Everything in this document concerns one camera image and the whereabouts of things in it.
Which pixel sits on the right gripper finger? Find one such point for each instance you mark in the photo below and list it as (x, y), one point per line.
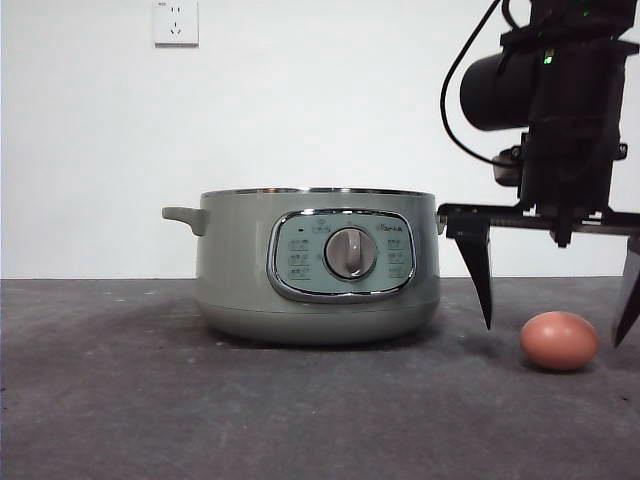
(475, 250)
(631, 290)

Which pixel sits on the brown egg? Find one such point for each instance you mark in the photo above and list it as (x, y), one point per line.
(559, 341)

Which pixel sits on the pale green electric pot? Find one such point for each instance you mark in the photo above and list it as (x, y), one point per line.
(235, 280)

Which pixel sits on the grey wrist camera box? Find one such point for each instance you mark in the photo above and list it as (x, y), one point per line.
(506, 170)

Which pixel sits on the white wall socket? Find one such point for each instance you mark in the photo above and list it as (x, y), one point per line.
(175, 25)

